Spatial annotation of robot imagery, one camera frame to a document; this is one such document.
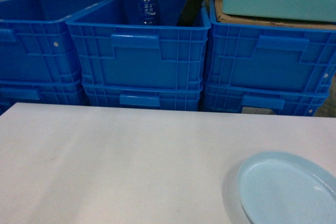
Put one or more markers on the light blue oval tray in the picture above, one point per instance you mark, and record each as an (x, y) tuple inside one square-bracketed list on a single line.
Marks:
[(278, 187)]

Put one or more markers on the lower middle blue crate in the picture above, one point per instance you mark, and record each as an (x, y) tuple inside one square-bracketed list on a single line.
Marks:
[(142, 98)]

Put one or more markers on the blue crate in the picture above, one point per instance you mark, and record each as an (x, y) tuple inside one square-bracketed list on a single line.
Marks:
[(45, 93), (217, 98), (142, 98), (36, 45), (116, 50), (269, 58)]

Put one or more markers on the lower right blue crate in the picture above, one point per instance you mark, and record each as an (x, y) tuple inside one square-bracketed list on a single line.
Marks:
[(217, 98)]

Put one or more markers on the upper middle blue crate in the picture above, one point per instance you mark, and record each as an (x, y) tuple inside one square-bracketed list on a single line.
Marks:
[(116, 50)]

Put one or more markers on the clear water bottle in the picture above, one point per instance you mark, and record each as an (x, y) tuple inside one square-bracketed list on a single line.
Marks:
[(147, 12)]

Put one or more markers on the black folded plastic piece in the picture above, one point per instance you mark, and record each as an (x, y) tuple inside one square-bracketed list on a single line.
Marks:
[(189, 13)]

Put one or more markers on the lower left blue crate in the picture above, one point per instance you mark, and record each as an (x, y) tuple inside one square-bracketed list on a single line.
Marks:
[(45, 93)]

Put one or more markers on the upper right blue crate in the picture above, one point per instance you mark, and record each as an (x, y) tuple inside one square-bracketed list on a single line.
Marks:
[(269, 58)]

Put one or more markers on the upper left blue crate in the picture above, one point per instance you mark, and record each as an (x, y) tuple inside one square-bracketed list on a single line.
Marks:
[(36, 45)]

